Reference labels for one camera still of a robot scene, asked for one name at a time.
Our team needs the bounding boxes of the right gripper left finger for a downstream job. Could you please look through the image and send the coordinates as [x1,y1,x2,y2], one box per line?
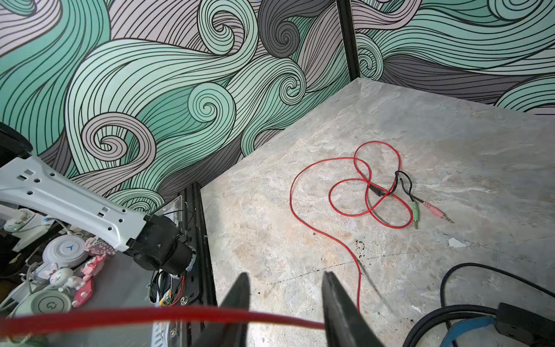
[193,273,250,347]

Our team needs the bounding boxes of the black blue headphones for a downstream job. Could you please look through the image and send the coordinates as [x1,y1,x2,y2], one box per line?
[402,262,555,347]

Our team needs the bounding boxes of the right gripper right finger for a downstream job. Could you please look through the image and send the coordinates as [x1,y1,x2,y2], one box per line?
[322,272,384,347]

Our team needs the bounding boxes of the white round gadgets pile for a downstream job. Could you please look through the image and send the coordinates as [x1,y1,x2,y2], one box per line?
[1,205,116,318]

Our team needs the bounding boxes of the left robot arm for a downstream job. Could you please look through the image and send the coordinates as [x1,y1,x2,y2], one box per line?
[1,124,196,276]

